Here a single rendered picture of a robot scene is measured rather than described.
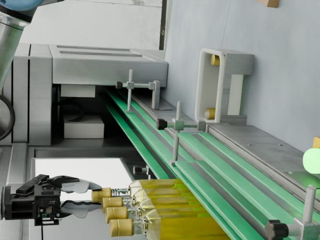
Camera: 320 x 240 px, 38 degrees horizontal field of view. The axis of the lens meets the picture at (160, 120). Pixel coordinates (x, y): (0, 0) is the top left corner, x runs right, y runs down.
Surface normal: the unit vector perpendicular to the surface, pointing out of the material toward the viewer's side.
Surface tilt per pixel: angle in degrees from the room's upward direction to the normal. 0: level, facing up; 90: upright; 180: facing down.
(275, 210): 90
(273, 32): 0
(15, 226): 90
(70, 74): 90
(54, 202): 90
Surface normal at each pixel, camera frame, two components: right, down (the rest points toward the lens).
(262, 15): -0.97, -0.01
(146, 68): 0.25, 0.22
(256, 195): 0.07, -0.97
